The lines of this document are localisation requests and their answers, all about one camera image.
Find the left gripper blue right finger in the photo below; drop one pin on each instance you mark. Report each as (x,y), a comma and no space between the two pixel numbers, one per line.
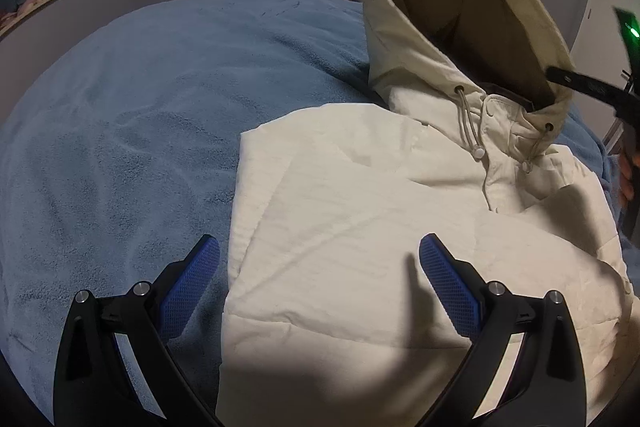
(546,386)

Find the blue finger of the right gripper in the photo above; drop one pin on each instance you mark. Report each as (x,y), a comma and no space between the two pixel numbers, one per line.
(597,89)

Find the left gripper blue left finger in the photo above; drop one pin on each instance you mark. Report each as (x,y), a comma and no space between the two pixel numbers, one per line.
(91,384)

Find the cream hooded puffer jacket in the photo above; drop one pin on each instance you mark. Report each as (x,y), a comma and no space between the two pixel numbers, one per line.
(329,320)

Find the person right hand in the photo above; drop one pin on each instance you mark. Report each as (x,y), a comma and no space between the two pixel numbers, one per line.
(626,190)

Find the white door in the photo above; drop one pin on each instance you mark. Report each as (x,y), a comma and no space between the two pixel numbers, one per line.
(598,50)

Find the blue fleece blanket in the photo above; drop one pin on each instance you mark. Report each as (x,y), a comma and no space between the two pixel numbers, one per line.
(126,152)

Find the wooden windowsill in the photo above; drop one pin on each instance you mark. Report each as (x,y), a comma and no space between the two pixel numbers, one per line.
(28,9)

